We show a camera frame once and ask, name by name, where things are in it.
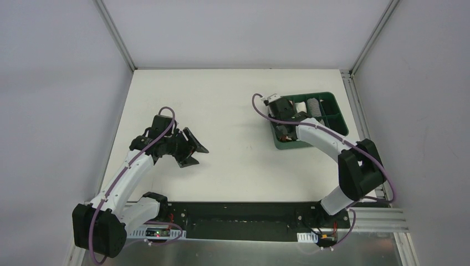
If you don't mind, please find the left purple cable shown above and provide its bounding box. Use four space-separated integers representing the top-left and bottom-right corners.
88 106 185 266

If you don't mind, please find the brown underwear beige waistband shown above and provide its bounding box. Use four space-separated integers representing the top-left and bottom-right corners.
279 135 292 142

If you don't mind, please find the white cable duct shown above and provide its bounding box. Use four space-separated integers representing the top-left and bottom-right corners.
297 232 319 243
127 227 186 241

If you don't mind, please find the grey striped rolled underwear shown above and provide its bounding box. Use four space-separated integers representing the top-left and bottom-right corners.
306 98 322 117

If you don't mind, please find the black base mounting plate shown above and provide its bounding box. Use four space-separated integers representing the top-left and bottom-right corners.
152 202 350 242

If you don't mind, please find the green divided plastic tray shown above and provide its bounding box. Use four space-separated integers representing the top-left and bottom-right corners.
271 92 349 150

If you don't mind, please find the right white cable duct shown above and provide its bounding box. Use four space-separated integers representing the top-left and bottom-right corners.
297 232 319 243

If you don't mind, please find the left white cable duct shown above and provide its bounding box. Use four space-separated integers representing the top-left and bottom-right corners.
127 227 186 241

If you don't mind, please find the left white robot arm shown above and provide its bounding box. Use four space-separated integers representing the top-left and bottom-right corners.
72 114 209 258

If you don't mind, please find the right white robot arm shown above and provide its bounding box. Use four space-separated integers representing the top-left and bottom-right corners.
263 94 386 227

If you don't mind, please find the right aluminium rail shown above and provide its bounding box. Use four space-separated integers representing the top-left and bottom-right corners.
349 207 409 233

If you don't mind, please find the white rolled underwear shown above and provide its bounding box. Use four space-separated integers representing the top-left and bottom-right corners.
295 101 308 114

